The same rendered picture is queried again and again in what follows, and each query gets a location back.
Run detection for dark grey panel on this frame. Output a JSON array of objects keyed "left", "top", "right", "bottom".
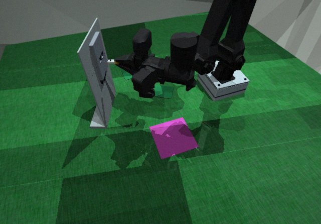
[{"left": 77, "top": 18, "right": 116, "bottom": 129}]

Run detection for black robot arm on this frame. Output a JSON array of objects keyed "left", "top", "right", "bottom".
[{"left": 131, "top": 0, "right": 257, "bottom": 98}]

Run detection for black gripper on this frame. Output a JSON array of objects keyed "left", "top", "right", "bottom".
[{"left": 114, "top": 28, "right": 171, "bottom": 84}]

